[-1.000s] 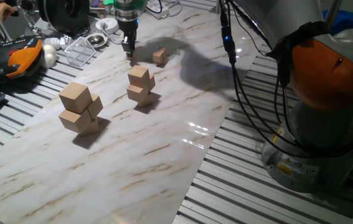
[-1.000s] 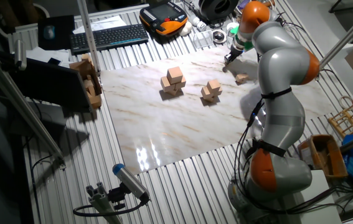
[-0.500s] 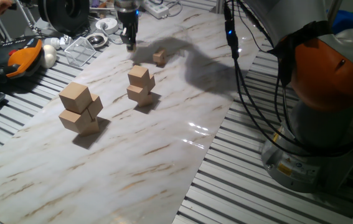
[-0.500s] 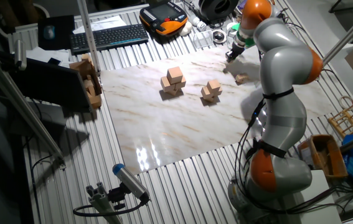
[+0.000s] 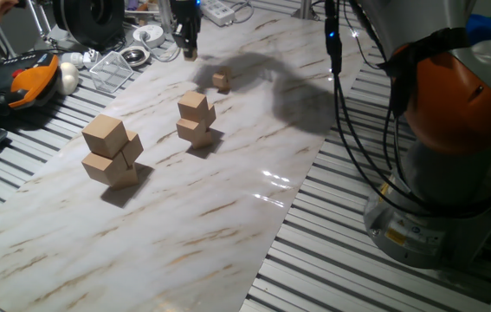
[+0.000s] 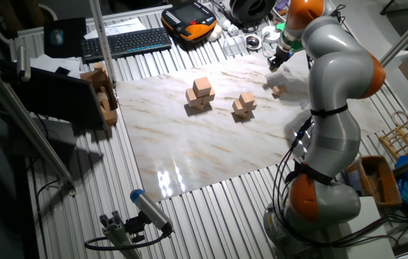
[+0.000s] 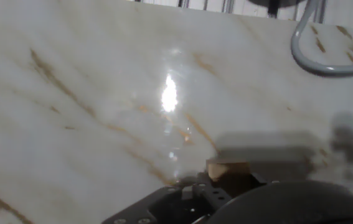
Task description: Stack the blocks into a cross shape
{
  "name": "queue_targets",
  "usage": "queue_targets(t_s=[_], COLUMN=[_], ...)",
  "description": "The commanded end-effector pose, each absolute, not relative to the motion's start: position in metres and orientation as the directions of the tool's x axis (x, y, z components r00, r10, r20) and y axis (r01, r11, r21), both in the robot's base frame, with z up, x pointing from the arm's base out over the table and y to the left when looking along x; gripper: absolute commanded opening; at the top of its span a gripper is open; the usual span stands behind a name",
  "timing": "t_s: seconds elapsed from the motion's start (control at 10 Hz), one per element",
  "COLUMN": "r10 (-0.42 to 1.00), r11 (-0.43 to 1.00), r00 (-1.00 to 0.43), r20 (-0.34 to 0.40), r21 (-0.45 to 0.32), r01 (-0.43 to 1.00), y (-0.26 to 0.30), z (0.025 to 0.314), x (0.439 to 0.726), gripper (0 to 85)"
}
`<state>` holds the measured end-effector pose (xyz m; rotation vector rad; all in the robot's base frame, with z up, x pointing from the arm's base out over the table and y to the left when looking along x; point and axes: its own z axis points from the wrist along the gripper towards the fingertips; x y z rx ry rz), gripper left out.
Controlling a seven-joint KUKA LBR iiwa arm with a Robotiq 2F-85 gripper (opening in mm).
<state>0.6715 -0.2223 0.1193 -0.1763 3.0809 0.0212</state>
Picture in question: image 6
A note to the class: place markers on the black mouse pad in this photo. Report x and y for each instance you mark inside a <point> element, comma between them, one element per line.
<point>72,43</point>

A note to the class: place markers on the grey computer mouse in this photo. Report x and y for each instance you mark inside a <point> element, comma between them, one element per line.
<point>57,37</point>

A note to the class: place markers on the black computer keyboard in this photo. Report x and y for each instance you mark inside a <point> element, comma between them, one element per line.
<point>124,43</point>

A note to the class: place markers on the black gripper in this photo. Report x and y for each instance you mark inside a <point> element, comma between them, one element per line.
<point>283,53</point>

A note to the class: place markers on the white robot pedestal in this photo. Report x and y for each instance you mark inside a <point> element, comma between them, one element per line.
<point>369,234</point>

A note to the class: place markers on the white paper sheet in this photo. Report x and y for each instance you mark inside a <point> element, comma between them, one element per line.
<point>124,27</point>

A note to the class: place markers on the orange and black teach pendant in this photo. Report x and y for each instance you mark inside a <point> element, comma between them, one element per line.
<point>185,14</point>

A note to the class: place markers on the plain wooden block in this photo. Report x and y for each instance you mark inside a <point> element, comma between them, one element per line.
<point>103,100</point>
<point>100,67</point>

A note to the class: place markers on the long aluminium frame bar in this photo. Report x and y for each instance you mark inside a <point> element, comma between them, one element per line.
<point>35,133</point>

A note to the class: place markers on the aluminium frame post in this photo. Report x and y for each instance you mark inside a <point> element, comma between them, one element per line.
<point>103,43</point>

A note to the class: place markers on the brown tray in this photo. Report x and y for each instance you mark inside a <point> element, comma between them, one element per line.
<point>376,180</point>

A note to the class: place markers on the white plug adapter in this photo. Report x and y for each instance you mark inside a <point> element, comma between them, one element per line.
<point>227,26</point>

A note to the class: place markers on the brown cardboard box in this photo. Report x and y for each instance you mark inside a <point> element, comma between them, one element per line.
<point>111,117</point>

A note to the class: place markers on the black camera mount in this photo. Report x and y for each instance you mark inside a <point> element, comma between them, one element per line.
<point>135,226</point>

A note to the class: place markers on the black spool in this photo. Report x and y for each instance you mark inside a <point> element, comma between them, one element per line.
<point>239,12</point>

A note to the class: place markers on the clear plastic box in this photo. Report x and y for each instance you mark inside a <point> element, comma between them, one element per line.
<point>234,45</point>

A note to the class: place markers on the round metal bowl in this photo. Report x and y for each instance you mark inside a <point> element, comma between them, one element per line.
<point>253,42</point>

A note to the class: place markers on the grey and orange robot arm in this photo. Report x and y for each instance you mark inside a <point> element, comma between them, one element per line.
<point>336,68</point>

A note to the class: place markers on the short aluminium profile stub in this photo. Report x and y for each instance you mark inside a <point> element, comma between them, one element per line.
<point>117,237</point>

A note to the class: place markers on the silver camera with blue cap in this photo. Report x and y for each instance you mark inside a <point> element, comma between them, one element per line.
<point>149,208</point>

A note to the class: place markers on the black monitor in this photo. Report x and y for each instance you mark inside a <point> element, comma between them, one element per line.
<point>59,97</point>

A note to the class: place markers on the medium wooden cube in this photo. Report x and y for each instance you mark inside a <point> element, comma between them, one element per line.
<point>245,114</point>
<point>236,107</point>
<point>253,105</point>
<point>247,99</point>

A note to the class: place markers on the wooden rack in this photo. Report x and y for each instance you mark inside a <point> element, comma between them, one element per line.
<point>405,134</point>

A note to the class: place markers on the large wooden cube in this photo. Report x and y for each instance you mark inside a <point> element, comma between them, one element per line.
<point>210,97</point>
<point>190,98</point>
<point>201,86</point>

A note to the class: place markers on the white marble pattern sheet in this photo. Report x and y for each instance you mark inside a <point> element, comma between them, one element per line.
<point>189,144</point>

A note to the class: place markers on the white paper stack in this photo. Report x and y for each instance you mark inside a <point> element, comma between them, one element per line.
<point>45,63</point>

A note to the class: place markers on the white egg shaped ball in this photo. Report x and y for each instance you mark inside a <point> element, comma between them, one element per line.
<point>215,33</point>

